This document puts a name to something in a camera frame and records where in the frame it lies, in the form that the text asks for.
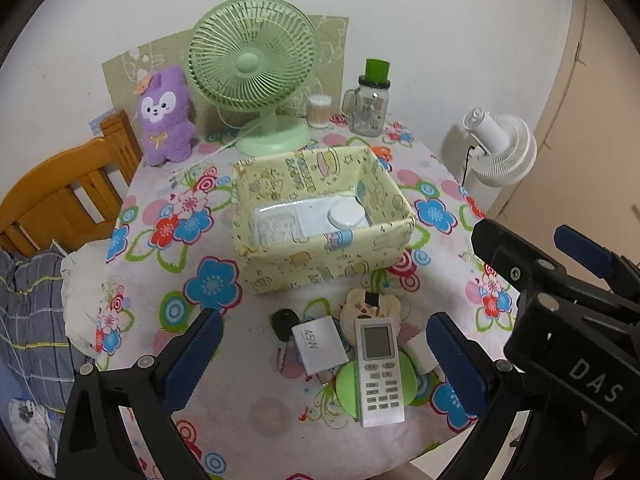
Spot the grey and white cloth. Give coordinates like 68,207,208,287
7,397,58,478

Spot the wooden bear-shaped mirror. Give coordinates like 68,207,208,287
340,287,401,351

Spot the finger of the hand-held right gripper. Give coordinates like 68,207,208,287
554,226,640,302
471,219,572,292

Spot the white standing fan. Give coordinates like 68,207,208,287
460,107,538,191

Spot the beige wall poster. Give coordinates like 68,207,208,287
102,14,349,126

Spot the black key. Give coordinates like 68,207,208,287
272,309,301,368

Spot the purple plush toy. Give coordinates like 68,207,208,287
134,66,198,167

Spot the plaid blanket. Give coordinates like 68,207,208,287
0,247,86,411

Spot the floral tablecloth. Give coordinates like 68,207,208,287
95,120,521,480

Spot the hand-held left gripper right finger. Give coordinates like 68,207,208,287
426,312,533,480

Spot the white charger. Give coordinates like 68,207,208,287
291,316,349,383

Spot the blue patterned paper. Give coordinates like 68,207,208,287
89,109,117,136

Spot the white remote control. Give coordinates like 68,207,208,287
354,317,405,428

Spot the yellow printed storage box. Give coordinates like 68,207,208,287
231,146,417,295

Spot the cotton swab jar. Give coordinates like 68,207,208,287
307,94,333,129

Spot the white round jar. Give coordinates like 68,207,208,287
327,199,368,231

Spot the clear floss pick box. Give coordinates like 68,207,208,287
250,202,371,248

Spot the beige wooden door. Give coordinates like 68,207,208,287
490,0,640,281

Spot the green round object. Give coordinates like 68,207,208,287
334,350,417,418

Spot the green desk fan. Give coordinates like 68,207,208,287
187,1,318,157

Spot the glass mug with green lid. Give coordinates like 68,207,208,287
342,59,392,137

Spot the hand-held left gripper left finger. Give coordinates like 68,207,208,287
57,309,224,480

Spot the white fan cable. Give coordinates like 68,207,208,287
172,120,263,181

